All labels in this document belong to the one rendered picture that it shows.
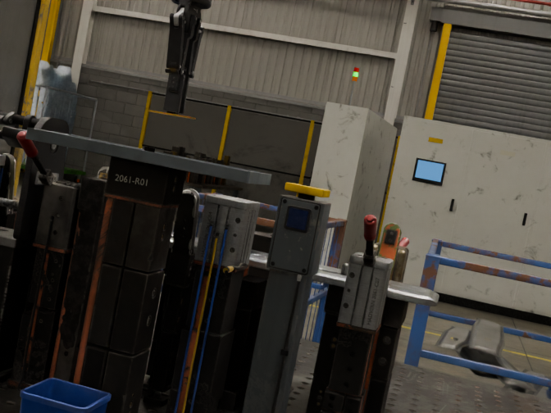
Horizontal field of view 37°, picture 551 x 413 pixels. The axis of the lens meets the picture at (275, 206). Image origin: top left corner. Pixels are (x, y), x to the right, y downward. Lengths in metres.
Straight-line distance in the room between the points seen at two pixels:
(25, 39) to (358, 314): 4.16
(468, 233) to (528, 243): 0.65
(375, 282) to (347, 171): 8.08
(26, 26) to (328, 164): 5.00
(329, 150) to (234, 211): 8.10
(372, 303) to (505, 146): 8.08
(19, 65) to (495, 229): 5.83
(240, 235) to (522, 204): 8.09
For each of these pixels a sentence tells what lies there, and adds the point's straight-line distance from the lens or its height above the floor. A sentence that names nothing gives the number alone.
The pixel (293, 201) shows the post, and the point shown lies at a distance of 1.21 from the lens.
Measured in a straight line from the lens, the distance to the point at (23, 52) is 5.30.
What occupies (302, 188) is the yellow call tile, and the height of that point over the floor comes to 1.15.
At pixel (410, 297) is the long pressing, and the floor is 1.00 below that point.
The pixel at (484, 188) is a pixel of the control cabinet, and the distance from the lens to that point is 9.37.
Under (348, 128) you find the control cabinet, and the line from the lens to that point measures 9.46.
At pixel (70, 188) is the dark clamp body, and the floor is 1.07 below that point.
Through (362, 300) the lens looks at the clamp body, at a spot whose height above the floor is 0.99.
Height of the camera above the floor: 1.19
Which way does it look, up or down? 3 degrees down
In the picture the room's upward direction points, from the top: 11 degrees clockwise
